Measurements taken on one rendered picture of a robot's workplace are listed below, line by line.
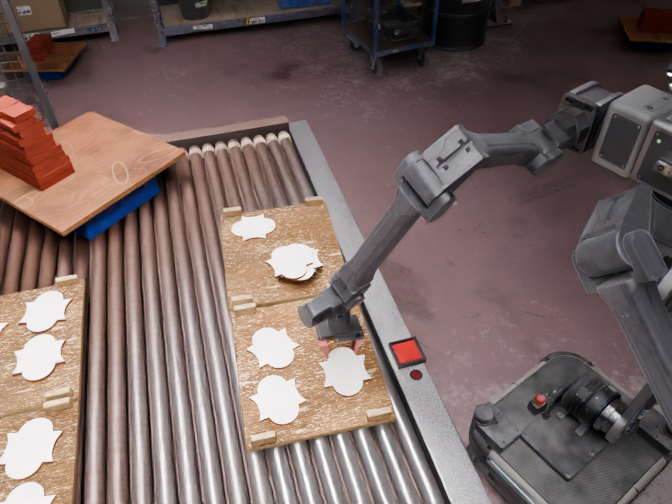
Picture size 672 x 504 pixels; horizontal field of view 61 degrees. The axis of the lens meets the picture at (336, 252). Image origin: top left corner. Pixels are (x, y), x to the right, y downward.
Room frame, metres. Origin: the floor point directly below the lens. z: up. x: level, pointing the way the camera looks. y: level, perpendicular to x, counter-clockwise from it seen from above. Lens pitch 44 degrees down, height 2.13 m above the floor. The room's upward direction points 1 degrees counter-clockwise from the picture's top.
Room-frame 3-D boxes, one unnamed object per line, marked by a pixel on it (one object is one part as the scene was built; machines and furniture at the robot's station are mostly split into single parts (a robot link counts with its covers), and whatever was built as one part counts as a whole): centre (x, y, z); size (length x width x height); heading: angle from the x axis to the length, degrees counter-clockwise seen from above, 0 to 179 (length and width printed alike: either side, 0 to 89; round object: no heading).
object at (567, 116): (1.10, -0.51, 1.45); 0.09 x 0.08 x 0.12; 36
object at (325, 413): (0.85, 0.08, 0.93); 0.41 x 0.35 x 0.02; 12
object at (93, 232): (1.54, 0.81, 0.97); 0.31 x 0.31 x 0.10; 55
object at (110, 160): (1.59, 0.86, 1.03); 0.50 x 0.50 x 0.02; 55
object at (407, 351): (0.88, -0.18, 0.92); 0.06 x 0.06 x 0.01; 15
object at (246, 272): (1.26, 0.17, 0.93); 0.41 x 0.35 x 0.02; 11
